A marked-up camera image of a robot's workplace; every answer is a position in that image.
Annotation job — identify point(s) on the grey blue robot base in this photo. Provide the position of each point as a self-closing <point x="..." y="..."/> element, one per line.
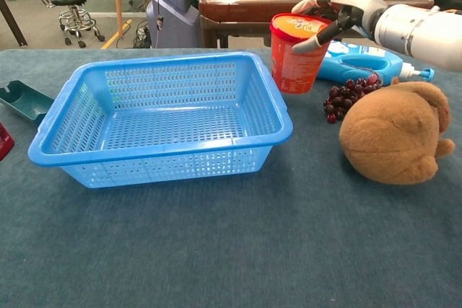
<point x="173" y="16"/>

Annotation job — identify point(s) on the blue perforated plastic basket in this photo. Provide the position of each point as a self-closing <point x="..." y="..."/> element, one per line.
<point x="162" y="174"/>

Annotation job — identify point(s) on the red instant noodle cup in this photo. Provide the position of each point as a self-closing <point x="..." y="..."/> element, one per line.
<point x="296" y="70"/>

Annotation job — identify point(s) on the brown plush toy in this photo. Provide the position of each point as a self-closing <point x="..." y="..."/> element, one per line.
<point x="390" y="135"/>

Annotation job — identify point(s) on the blue detergent pump bottle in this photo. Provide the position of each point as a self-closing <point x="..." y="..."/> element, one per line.
<point x="361" y="66"/>

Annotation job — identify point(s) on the bunch of purple grapes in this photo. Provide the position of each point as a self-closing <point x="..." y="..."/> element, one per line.
<point x="339" y="100"/>

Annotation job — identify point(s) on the dark table leg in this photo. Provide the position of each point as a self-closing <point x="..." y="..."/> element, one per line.
<point x="12" y="21"/>

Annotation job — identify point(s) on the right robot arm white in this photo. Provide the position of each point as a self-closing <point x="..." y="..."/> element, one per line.
<point x="422" y="32"/>

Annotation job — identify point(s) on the teal plastic tray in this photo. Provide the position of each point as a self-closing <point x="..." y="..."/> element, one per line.
<point x="25" y="102"/>

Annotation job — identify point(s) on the right robot hand grey white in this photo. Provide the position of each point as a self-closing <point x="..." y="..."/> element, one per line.
<point x="357" y="6"/>

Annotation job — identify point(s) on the brown mahjong table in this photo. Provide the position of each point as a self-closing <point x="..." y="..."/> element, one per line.
<point x="238" y="8"/>

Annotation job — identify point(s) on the yellow floor strip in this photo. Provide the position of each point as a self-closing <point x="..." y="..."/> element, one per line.
<point x="115" y="35"/>

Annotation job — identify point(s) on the red plastic object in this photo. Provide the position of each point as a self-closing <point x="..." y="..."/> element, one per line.
<point x="4" y="142"/>

